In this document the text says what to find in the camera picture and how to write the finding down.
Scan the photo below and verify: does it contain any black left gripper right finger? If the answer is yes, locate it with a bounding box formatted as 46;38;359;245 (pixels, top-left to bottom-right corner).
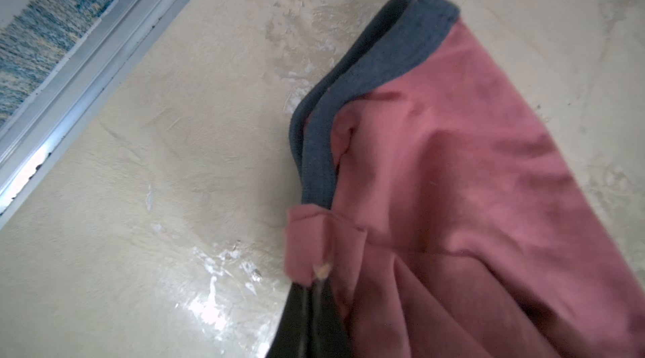
313;280;354;358

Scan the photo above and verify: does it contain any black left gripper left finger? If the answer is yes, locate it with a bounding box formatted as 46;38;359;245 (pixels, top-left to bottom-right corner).
265;283;312;358

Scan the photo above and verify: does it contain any red shirt with grey collar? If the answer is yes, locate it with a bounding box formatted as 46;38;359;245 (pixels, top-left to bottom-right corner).
285;0;644;357

